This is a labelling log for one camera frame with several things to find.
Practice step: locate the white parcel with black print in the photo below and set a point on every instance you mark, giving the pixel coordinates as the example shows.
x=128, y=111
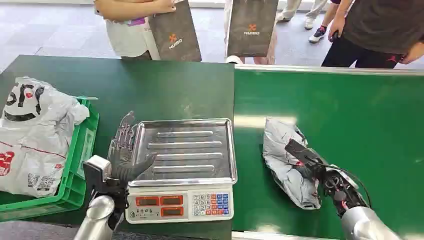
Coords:
x=39, y=99

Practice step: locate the steel scale tray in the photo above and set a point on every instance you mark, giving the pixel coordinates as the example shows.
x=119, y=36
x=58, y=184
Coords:
x=185, y=149

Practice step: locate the dark paper bag upright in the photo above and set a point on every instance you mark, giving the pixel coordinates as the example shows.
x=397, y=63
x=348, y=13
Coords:
x=251, y=28

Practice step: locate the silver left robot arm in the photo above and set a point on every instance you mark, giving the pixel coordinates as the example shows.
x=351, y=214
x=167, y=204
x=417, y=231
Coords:
x=96, y=215

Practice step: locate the green conveyor belt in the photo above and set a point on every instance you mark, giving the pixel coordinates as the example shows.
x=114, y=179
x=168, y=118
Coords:
x=357, y=132

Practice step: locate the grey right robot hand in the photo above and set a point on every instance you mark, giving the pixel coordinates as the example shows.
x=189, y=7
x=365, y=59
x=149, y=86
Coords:
x=309, y=162

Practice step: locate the grey plastic parcel bag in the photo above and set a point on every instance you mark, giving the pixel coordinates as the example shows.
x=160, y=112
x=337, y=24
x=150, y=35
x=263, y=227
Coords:
x=285, y=165

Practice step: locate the person with dark sneaker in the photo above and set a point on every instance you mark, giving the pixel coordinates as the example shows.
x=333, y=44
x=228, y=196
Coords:
x=319, y=33

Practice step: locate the green plastic crate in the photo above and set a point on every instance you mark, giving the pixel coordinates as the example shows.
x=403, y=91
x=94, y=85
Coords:
x=71, y=188

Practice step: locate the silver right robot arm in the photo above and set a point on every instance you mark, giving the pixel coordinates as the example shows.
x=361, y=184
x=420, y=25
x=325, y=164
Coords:
x=361, y=222

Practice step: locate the dark paper bag tilted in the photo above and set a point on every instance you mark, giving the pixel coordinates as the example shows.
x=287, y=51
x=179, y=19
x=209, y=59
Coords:
x=175, y=33

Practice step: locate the person in dark shirt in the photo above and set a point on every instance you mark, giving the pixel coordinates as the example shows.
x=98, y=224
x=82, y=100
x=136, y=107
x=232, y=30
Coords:
x=374, y=30

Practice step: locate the white electronic weighing scale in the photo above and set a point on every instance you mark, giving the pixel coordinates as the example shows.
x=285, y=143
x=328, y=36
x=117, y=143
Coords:
x=179, y=203

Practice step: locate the person behind upright bag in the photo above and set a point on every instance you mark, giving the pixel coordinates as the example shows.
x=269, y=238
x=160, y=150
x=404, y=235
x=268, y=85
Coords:
x=265, y=60

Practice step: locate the person in white shirt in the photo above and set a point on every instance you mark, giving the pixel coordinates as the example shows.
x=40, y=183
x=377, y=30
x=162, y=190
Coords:
x=129, y=30

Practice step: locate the person in pale trousers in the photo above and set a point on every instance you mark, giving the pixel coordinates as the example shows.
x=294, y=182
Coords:
x=309, y=13

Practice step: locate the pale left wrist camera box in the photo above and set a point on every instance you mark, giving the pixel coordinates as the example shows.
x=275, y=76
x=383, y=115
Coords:
x=98, y=165

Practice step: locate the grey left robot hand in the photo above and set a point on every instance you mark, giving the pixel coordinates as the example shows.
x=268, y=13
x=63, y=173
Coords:
x=122, y=159

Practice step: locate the white parcel with red print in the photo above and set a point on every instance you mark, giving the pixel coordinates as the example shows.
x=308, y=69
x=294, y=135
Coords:
x=30, y=155

